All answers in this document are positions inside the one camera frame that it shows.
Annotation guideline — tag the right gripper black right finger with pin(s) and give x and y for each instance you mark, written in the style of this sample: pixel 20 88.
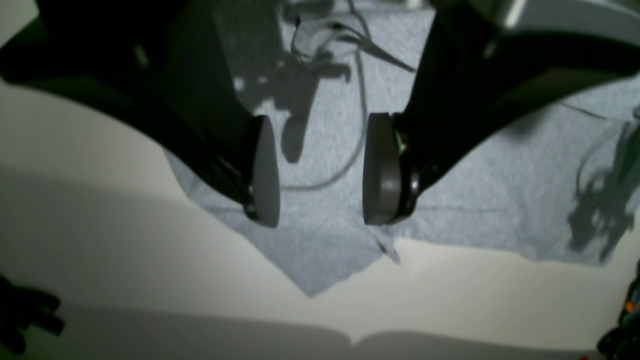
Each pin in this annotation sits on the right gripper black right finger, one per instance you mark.
pixel 486 64

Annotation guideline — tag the blue clamp right edge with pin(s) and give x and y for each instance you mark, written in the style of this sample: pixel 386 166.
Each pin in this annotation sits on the blue clamp right edge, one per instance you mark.
pixel 623 341

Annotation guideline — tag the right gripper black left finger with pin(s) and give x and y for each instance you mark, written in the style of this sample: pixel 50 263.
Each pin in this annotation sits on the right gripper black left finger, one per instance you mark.
pixel 157 66

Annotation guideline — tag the grey T-shirt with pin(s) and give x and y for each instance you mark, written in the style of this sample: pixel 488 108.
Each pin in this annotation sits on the grey T-shirt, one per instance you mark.
pixel 554 185

